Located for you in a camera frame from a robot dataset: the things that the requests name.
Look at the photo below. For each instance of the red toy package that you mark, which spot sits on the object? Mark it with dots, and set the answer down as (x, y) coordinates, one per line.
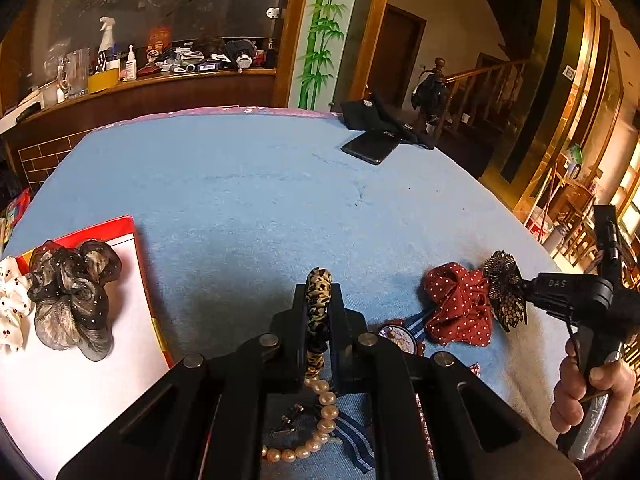
(15, 212)

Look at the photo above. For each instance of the red box with white lining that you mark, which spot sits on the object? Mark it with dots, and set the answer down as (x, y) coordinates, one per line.
(75, 400)

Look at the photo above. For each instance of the small metal hair clip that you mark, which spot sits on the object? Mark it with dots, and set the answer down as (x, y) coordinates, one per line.
(290, 420)

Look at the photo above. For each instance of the black gold lace bow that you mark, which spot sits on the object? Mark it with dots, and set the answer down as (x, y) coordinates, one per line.
(505, 285)

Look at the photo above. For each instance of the black cloth pouch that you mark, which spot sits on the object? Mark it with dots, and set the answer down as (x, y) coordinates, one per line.
(380, 115)

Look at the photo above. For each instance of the wooden stair railing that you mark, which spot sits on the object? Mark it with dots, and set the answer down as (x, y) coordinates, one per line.
(485, 80)

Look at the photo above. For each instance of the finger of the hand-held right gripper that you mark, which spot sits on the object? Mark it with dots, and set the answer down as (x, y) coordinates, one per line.
(527, 292)

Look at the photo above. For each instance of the white cherry print scrunchie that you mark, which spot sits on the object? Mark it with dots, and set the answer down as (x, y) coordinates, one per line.
(10, 305)

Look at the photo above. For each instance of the red polka dot scrunchie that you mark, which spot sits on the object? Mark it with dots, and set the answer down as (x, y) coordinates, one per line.
(457, 305)

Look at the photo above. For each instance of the pile of small packages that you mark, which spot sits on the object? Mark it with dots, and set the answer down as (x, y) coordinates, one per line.
(185, 57)

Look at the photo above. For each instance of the person's right hand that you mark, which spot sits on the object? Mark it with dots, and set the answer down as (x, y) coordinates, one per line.
(617, 395)

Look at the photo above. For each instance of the leopard print scrunchie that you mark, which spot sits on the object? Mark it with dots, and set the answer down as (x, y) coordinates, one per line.
(318, 300)

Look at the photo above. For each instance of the black smartphone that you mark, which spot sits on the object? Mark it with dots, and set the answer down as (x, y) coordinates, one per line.
(370, 146)

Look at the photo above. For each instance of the black sheer dotted scrunchie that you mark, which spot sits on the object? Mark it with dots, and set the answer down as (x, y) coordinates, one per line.
(75, 300)

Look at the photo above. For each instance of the metal glass hinge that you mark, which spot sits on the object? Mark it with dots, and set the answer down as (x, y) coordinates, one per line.
(273, 12)

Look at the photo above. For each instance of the wooden counter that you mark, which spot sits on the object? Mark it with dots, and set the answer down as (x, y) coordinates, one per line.
(150, 100)

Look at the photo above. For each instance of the yellow box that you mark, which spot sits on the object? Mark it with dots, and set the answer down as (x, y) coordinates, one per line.
(103, 80)

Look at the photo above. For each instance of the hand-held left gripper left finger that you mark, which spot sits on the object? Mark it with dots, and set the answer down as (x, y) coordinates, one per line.
(299, 325)

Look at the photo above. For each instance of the white spray bottle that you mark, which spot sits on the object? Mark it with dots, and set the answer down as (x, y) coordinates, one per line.
(106, 37)

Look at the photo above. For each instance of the black folded umbrella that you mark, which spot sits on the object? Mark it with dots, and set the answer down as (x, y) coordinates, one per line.
(241, 55)

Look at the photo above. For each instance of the round patterned brooch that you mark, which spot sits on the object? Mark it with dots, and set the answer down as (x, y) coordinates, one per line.
(397, 337)

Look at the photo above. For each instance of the glass pitcher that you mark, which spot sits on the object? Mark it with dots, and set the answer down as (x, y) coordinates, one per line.
(75, 75)

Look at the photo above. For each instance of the wooden chair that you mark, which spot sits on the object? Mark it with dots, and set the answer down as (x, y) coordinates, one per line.
(570, 220)

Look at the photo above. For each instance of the green white packet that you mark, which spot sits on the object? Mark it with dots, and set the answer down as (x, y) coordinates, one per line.
(574, 154)

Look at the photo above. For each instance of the brown wooden door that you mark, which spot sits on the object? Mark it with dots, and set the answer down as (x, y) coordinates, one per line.
(397, 55)

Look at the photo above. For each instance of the bamboo painted pillar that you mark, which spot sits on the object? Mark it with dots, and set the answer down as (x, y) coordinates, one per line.
(322, 35)

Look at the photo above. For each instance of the blue striped ribbon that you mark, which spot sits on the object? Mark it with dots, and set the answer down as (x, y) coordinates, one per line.
(356, 442)

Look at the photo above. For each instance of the dark hanging jacket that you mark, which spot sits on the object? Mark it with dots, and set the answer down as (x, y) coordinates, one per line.
(430, 92)

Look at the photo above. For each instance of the small white pump bottle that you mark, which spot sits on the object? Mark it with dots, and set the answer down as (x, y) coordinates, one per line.
(131, 65)

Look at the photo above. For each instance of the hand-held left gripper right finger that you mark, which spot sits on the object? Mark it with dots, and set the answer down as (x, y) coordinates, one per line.
(336, 325)

